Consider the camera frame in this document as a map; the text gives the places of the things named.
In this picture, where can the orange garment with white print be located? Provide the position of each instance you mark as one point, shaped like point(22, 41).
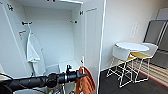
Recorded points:
point(86, 83)

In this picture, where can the white wardrobe door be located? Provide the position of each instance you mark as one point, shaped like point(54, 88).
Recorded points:
point(8, 40)
point(91, 40)

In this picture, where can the white t-shirt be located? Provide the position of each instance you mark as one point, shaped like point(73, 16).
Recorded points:
point(34, 50)

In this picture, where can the white wardrobe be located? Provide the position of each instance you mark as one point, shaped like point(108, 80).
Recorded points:
point(53, 36)

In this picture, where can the black wardrobe hook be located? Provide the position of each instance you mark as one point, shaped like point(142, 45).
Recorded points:
point(73, 22)

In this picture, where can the pale blue padded board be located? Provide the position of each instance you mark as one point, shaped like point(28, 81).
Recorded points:
point(131, 46)

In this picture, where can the white hanger with white shirt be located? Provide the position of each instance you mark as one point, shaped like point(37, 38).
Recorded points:
point(30, 30)

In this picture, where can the orange label strip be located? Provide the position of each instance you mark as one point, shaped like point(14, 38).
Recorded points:
point(22, 32)

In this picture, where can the silver door hinge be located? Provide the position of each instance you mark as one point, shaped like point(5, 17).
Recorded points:
point(81, 12)
point(10, 6)

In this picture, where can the black hook near orange label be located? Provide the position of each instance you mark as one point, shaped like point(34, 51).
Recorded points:
point(24, 23)

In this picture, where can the grey refrigerator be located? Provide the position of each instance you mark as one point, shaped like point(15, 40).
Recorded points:
point(155, 36)

